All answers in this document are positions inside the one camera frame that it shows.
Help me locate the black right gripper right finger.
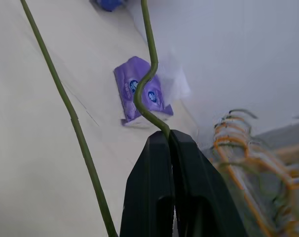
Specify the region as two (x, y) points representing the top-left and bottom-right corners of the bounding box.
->
(169, 129), (249, 237)

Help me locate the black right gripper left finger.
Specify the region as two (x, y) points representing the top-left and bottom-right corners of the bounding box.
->
(119, 130), (176, 237)

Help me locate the green wire hanger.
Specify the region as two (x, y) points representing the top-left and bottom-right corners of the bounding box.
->
(220, 108), (259, 124)
(20, 0), (171, 237)

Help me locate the purple tissue box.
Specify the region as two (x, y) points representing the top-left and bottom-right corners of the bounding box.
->
(113, 56), (191, 127)

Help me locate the wooden clothes rack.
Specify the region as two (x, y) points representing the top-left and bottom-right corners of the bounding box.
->
(271, 142), (299, 164)

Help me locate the purple blue tissue pack bag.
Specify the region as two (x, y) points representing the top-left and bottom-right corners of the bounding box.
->
(90, 0), (128, 12)

